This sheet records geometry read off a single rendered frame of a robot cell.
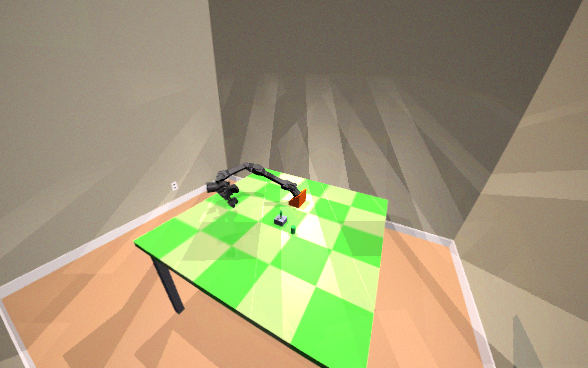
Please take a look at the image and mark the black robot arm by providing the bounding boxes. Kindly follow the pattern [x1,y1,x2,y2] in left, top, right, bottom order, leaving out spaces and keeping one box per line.
[207,162,302,198]

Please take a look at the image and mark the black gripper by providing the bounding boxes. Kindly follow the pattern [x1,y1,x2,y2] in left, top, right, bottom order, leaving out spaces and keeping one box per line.
[214,183,239,208]

